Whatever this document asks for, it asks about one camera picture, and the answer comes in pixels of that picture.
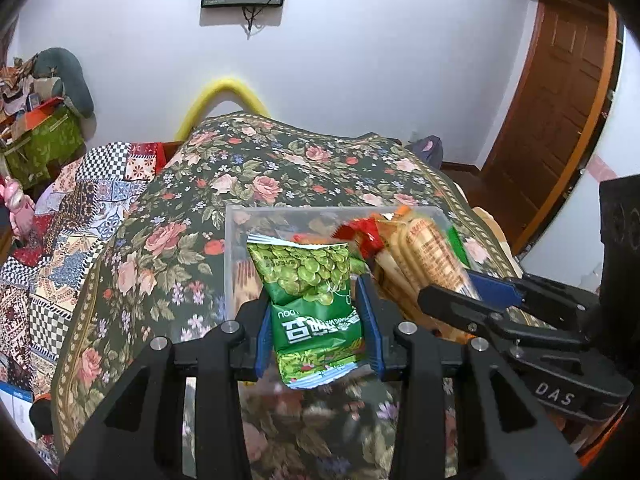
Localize barcode biscuit pack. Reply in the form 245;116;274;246
397;209;480;300

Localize green pea snack bag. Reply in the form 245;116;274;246
262;264;368;389

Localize clear plastic storage box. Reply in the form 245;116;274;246
222;202;482;331

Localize tan cake pack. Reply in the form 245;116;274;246
374;218;433;326

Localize red snack bag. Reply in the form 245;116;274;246
332;214;385;260

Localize floral bedspread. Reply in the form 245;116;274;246
51;113;520;479

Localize grey backpack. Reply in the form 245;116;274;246
407;136;444;169

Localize brown wooden door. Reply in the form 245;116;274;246
482;0;618;254

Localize patchwork quilt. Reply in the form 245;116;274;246
1;142;166;396

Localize pink plush toy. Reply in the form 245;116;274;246
1;177;35;240

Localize green patterned bag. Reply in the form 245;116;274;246
1;104;85;190

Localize grey cushion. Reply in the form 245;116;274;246
32;47;94;118

